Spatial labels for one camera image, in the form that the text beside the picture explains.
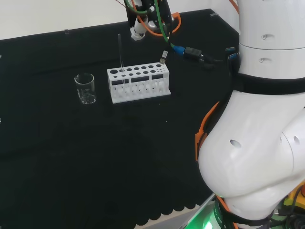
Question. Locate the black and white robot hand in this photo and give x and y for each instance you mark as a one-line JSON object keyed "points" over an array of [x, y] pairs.
{"points": [[138, 31]]}

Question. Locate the clear glass rod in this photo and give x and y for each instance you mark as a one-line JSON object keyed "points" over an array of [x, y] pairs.
{"points": [[120, 52]]}

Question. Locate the white test tube rack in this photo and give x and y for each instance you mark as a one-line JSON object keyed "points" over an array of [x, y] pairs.
{"points": [[140, 95]]}

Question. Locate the clear glass beaker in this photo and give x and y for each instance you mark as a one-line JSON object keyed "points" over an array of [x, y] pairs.
{"points": [[85, 90]]}

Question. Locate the blue usb plug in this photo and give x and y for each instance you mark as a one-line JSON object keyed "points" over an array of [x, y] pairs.
{"points": [[230, 49], [234, 56]]}

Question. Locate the black cloth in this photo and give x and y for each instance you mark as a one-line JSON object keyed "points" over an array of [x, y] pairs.
{"points": [[95, 155]]}

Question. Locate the yellow stop button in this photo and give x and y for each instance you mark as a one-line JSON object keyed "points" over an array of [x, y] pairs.
{"points": [[291, 198]]}

